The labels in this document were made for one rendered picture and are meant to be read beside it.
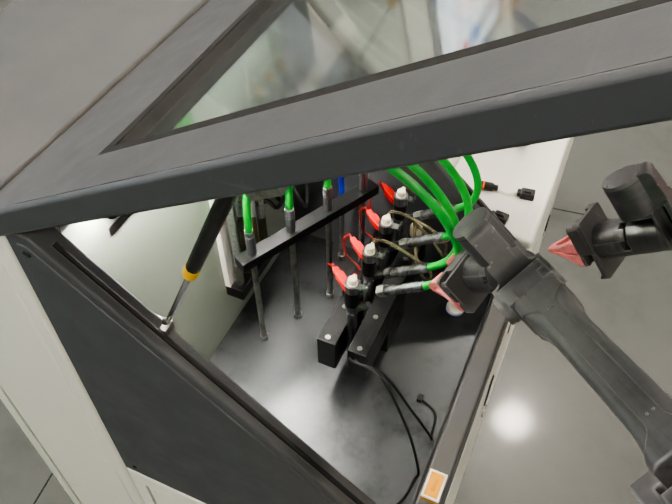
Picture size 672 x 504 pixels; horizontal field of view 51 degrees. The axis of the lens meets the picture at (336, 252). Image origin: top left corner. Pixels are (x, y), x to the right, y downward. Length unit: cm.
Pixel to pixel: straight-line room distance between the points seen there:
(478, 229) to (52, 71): 63
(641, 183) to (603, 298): 177
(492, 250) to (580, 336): 20
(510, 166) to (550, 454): 104
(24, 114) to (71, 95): 7
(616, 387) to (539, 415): 173
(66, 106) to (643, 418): 78
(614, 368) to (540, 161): 104
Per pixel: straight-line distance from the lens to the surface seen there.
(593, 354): 76
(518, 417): 242
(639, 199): 104
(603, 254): 112
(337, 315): 136
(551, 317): 83
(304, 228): 134
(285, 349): 150
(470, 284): 103
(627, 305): 280
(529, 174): 168
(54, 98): 105
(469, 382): 133
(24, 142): 98
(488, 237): 92
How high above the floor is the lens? 207
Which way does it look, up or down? 48 degrees down
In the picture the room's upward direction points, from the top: 1 degrees counter-clockwise
